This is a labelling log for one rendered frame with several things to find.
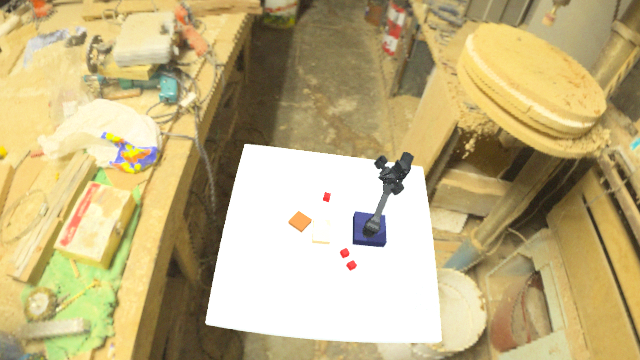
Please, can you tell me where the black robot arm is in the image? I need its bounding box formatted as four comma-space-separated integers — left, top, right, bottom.
362, 152, 414, 238

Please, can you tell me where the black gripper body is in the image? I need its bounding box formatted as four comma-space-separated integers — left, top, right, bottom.
373, 155, 405, 196

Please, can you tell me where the orange square block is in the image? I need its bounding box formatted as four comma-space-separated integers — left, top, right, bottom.
288, 210, 312, 232

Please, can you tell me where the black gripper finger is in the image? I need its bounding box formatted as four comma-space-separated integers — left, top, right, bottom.
378, 166, 391, 177
378, 174, 395, 186

